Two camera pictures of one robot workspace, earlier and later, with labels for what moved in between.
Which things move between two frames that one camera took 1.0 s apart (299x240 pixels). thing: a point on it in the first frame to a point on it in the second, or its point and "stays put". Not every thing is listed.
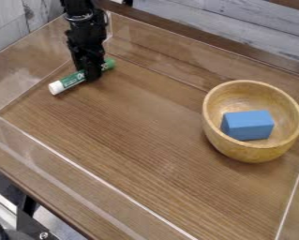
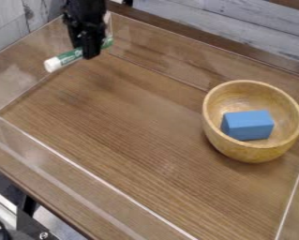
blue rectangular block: (247, 125) stays put
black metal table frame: (30, 228) stays put
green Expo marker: (78, 77) to (54, 64)
